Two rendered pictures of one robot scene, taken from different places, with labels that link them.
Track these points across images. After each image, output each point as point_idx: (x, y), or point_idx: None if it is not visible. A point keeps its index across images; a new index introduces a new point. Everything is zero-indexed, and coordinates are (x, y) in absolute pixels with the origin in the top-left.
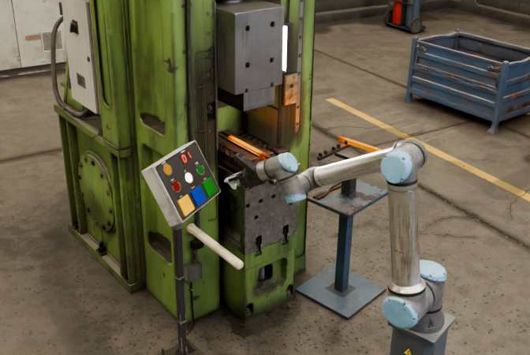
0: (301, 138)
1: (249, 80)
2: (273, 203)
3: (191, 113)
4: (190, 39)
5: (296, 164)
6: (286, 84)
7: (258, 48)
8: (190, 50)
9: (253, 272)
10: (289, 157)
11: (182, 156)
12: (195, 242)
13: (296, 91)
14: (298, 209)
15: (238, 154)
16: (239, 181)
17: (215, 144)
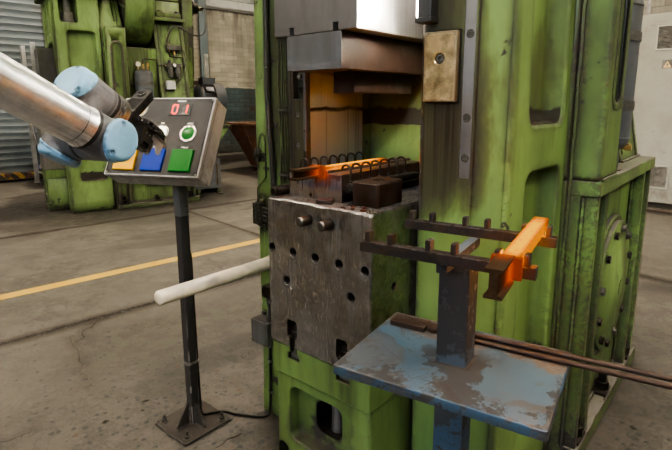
0: (480, 200)
1: (295, 11)
2: (315, 271)
3: (264, 75)
4: None
5: (74, 89)
6: (426, 51)
7: None
8: None
9: (288, 387)
10: (71, 72)
11: (174, 105)
12: (266, 285)
13: (453, 72)
14: (368, 324)
15: (141, 91)
16: (154, 146)
17: (303, 141)
